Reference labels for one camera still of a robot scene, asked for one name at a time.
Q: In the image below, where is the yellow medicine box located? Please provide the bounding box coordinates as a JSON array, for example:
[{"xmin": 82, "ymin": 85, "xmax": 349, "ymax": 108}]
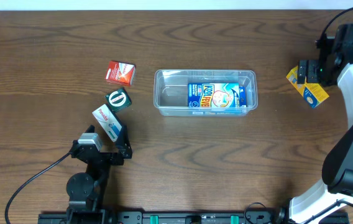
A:
[{"xmin": 286, "ymin": 66, "xmax": 329, "ymax": 108}]

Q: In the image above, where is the blue Kool Fever box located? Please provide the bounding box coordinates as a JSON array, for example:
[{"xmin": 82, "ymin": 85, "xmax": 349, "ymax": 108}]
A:
[{"xmin": 188, "ymin": 83, "xmax": 247, "ymax": 108}]

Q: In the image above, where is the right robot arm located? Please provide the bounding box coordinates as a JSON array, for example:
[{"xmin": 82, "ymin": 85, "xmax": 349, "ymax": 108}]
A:
[{"xmin": 275, "ymin": 24, "xmax": 353, "ymax": 223}]

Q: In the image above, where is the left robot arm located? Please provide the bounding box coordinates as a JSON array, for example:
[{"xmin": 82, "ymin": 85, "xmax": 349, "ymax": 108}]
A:
[{"xmin": 65, "ymin": 125, "xmax": 132, "ymax": 224}]

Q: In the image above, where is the clear plastic container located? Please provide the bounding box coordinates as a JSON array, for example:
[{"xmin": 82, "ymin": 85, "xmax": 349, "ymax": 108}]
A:
[{"xmin": 154, "ymin": 69, "xmax": 258, "ymax": 116}]

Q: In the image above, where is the white Panadol box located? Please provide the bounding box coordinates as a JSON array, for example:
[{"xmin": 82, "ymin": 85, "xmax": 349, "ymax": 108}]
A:
[{"xmin": 92, "ymin": 104, "xmax": 122, "ymax": 142}]

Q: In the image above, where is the green round-logo box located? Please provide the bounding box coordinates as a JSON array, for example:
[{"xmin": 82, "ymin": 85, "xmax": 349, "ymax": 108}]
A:
[{"xmin": 105, "ymin": 88, "xmax": 132, "ymax": 113}]

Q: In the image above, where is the red medicine box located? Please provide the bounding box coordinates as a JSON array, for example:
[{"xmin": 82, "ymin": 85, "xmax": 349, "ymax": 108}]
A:
[{"xmin": 105, "ymin": 61, "xmax": 136, "ymax": 86}]

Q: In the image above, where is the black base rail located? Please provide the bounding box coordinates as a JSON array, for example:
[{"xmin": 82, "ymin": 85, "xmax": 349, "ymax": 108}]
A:
[{"xmin": 38, "ymin": 210, "xmax": 351, "ymax": 224}]

